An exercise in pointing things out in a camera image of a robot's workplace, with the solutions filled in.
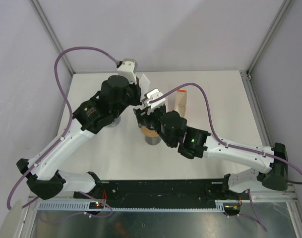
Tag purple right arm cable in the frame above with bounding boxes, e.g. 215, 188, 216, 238
149, 83, 302, 233

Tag aluminium right table rail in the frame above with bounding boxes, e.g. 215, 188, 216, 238
239, 70, 275, 146

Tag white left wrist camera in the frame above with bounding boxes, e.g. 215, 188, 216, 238
117, 59, 138, 85

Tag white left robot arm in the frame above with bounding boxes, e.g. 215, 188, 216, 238
16, 75, 141, 200

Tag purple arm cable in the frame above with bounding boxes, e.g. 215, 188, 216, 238
6, 46, 121, 224
149, 83, 302, 233

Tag grey slotted cable duct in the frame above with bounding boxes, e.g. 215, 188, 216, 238
37, 200, 225, 212

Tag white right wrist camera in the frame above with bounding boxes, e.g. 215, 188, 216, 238
142, 88, 166, 115

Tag aluminium front frame rail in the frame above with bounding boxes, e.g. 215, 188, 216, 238
28, 184, 298, 201

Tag aluminium corner post left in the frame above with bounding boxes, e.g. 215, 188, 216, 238
28, 0, 74, 74

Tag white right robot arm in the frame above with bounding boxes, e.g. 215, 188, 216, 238
134, 106, 288, 199

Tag coffee filter paper pack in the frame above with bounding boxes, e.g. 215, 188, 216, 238
174, 89, 187, 118

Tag light wooden dripper ring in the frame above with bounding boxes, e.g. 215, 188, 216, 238
140, 126, 159, 137

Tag glass carafe with cork band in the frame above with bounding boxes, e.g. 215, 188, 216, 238
145, 136, 161, 145

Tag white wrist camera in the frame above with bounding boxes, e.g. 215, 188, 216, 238
117, 59, 138, 85
142, 88, 166, 115

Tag clear glass coffee server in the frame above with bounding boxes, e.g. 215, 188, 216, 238
108, 116, 121, 127

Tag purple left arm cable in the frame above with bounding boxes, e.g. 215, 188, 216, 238
6, 46, 121, 224

